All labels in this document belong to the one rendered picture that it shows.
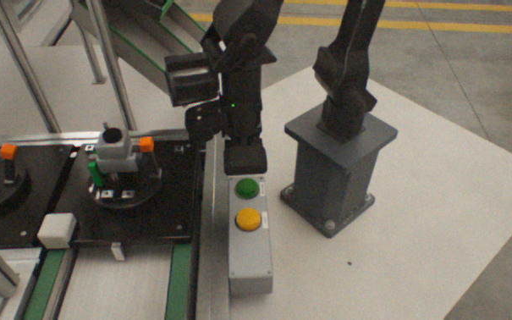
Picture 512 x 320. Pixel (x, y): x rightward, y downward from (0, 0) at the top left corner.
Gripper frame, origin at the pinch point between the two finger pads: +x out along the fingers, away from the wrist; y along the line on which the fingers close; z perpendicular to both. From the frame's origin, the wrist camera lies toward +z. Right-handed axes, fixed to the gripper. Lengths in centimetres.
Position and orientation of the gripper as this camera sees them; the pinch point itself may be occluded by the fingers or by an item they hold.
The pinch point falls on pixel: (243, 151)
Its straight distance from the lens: 63.8
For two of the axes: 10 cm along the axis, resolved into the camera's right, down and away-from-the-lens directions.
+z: -10.0, 0.5, -0.5
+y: 0.7, 7.0, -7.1
